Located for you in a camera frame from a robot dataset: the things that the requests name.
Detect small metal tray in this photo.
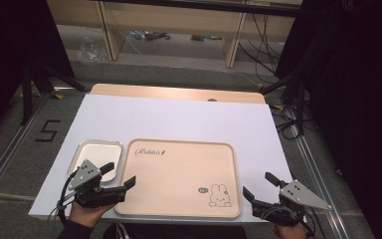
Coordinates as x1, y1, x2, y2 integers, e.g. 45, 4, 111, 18
67, 138, 124, 183

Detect hand-held gripper cable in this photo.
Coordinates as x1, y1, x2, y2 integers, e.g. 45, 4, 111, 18
48, 170, 81, 227
297, 208, 320, 239

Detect beige tray with rabbit print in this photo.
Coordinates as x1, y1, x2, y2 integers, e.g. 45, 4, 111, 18
113, 137, 243, 220

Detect clear plastic bag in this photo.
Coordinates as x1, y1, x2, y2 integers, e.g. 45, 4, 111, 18
78, 35, 109, 65

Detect bundle of black cables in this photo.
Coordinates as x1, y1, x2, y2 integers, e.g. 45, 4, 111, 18
238, 13, 282, 77

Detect black cables on floor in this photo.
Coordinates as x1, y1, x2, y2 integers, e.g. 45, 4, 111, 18
271, 104, 305, 141

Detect black curtain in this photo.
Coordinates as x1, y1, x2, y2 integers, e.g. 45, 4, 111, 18
0, 0, 76, 148
274, 0, 382, 239

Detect wooden table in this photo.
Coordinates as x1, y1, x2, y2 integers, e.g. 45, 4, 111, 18
90, 83, 267, 105

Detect light wooden desk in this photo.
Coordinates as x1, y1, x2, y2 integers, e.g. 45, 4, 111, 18
46, 0, 303, 70

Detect small flat box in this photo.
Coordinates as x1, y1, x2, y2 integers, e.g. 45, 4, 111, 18
190, 34, 223, 43

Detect person's right hand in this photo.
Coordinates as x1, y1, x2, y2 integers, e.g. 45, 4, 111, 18
272, 222, 310, 239

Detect aluminium floor rail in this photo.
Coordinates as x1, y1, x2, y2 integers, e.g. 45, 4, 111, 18
283, 106, 352, 239
0, 94, 53, 209

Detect black tripod stand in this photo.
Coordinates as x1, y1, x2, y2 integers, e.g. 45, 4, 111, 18
258, 43, 314, 137
19, 59, 90, 127

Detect white board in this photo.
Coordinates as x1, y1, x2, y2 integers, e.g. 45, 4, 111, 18
28, 94, 294, 224

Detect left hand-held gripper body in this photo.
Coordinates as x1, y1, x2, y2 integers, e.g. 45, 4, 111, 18
68, 158, 127, 209

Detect person's left hand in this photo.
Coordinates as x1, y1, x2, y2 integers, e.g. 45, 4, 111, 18
69, 200, 114, 229

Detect left hand-held gripper cable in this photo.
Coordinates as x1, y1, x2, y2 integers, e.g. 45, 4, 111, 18
48, 170, 81, 227

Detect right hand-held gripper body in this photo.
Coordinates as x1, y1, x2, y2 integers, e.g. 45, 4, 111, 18
251, 179, 332, 230

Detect right hand-held gripper cable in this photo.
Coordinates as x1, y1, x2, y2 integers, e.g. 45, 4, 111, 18
297, 208, 320, 239

